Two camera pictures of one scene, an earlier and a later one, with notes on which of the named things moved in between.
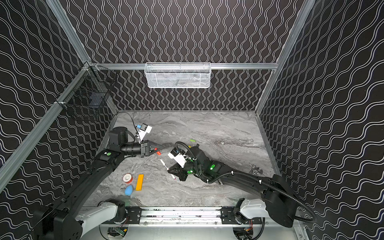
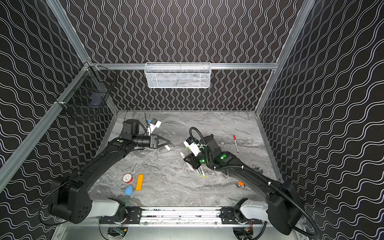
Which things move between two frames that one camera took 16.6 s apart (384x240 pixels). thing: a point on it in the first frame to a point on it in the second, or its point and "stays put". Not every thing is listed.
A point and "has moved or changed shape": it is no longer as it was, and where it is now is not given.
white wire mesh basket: x=177 y=75 stays put
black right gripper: x=183 y=170 to x=194 y=158
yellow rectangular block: x=139 y=182 stays put
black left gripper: x=144 y=148 to x=153 y=141
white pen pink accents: x=167 y=169 has moved or changed shape
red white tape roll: x=127 y=178 stays put
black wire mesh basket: x=89 y=90 stays put
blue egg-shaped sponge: x=129 y=190 stays put
